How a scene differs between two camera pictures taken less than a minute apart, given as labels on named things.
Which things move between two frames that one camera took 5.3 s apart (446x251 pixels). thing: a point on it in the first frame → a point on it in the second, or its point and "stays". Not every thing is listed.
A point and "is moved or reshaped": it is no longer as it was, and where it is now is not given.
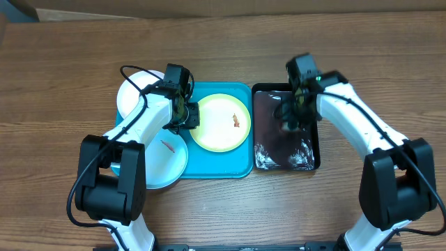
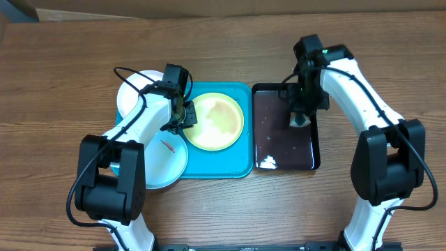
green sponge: [285, 127] is moved or reshaped
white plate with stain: [128, 95] stays
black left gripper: [193, 123] stays
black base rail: [309, 246] stays
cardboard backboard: [60, 10] stays
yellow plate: [224, 123] is moved or reshaped
